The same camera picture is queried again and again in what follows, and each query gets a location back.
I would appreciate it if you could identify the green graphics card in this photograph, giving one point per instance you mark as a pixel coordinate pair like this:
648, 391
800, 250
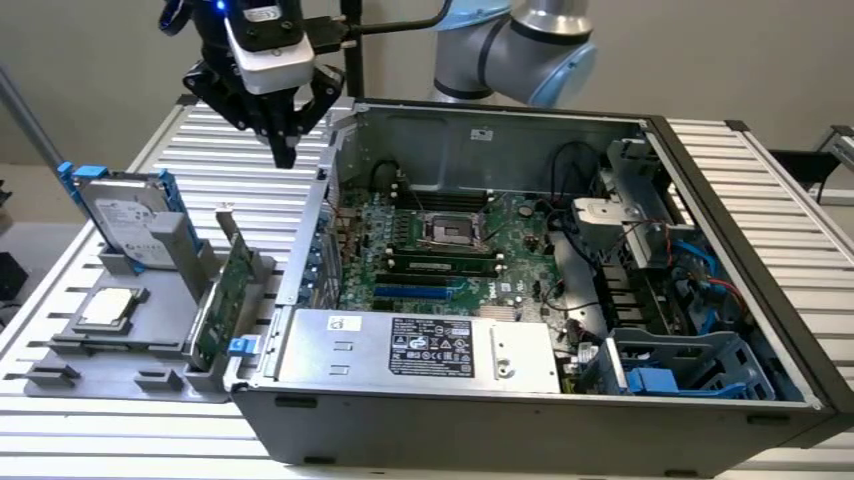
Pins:
229, 285

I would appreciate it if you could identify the hard disk with blue bracket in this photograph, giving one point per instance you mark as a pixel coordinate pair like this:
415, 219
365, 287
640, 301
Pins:
127, 220

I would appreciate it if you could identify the aluminium profile bracket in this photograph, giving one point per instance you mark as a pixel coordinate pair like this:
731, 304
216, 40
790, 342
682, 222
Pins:
830, 160

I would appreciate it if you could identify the blue card latch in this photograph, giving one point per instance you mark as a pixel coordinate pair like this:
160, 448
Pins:
241, 347

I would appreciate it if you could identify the grey parts rack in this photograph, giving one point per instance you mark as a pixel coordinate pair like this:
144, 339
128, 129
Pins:
167, 310

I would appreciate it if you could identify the black open PC case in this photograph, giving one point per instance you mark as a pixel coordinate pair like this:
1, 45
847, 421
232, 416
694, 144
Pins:
507, 430

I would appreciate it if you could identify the black box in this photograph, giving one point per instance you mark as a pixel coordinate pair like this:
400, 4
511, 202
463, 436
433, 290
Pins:
10, 275

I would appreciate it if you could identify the black stand pole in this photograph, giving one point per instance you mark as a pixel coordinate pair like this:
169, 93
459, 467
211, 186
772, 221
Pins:
353, 60

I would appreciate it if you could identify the blue-grey disk bay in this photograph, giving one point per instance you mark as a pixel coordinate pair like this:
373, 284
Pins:
687, 360

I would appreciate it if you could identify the silver drive cage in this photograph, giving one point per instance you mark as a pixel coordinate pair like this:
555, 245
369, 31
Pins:
634, 210

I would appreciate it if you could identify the silver CPU chip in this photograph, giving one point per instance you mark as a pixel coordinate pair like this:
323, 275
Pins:
109, 307

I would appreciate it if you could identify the grey aluminium frame bar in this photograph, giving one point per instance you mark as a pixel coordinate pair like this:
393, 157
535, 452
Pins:
29, 115

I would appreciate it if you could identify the green motherboard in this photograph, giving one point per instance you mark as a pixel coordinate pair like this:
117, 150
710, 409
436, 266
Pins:
514, 265

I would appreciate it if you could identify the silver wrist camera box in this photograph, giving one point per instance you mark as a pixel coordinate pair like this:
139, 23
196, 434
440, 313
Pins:
273, 65

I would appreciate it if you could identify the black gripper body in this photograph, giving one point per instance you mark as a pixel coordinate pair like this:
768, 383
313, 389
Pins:
216, 45

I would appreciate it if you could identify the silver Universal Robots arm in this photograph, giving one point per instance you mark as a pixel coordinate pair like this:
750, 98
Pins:
527, 45

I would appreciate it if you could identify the silver power supply unit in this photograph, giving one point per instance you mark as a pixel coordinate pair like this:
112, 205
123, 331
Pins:
413, 347

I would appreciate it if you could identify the green RAM stick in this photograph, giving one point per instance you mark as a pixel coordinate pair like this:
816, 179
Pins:
443, 264

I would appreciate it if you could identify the CPU socket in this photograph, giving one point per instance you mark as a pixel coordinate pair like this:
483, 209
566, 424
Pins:
450, 230

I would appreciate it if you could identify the blue expansion slot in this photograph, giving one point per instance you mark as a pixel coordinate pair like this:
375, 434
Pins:
409, 291

